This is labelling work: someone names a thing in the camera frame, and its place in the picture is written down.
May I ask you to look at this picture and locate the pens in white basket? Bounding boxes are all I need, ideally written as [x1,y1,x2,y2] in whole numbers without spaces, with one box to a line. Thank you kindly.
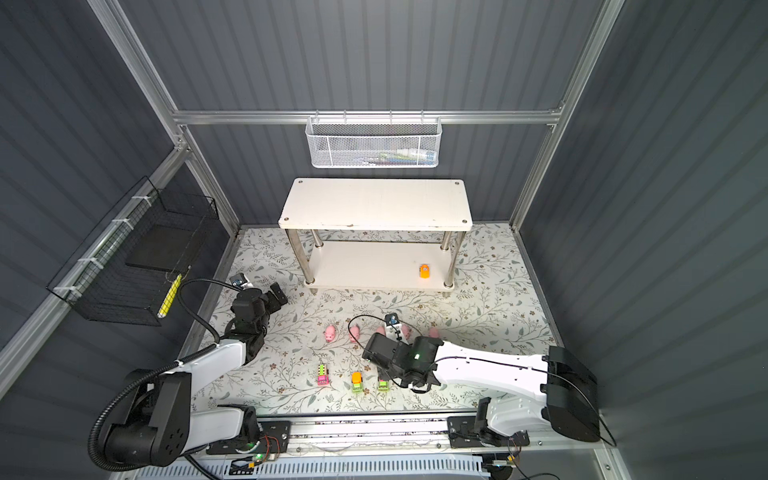
[356,148,439,168]

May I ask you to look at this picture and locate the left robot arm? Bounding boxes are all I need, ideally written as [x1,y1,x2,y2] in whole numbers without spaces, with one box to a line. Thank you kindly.
[87,277,288,472]

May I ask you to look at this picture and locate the white wire mesh basket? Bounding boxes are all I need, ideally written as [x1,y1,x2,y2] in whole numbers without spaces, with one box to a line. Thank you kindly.
[305,119,443,169]

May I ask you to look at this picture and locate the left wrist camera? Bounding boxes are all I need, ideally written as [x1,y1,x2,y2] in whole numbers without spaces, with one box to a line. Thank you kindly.
[229,272,253,289]

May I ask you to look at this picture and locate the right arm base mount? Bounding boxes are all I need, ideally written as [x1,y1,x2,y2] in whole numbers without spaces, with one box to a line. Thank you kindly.
[446,415,530,449]

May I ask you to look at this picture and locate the yellow tag on basket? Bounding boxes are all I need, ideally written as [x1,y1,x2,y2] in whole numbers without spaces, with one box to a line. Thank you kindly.
[156,274,183,319]

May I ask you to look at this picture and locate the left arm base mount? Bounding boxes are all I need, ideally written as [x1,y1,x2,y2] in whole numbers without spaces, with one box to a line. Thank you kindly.
[205,421,292,456]

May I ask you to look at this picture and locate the black wire basket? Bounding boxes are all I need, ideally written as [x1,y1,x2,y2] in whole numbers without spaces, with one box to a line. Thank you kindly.
[47,180,219,326]

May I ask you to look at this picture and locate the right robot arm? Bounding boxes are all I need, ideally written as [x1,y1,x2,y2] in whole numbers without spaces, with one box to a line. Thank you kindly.
[362,333,601,447]

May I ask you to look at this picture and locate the green orange mixer toy truck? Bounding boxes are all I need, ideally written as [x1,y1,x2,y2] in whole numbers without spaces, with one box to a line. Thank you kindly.
[351,371,364,393]

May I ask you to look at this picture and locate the white two-tier shelf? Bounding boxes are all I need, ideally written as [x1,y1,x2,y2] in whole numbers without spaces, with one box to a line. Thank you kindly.
[278,178,473,294]

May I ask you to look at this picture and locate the white cable duct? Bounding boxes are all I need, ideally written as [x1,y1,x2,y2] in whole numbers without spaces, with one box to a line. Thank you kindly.
[134,453,490,480]

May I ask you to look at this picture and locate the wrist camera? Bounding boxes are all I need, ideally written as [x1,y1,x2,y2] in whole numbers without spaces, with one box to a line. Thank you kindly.
[384,313,400,327]
[229,272,253,289]

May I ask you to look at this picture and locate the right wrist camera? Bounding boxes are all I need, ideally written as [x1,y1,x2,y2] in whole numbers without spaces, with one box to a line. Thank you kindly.
[384,313,400,327]

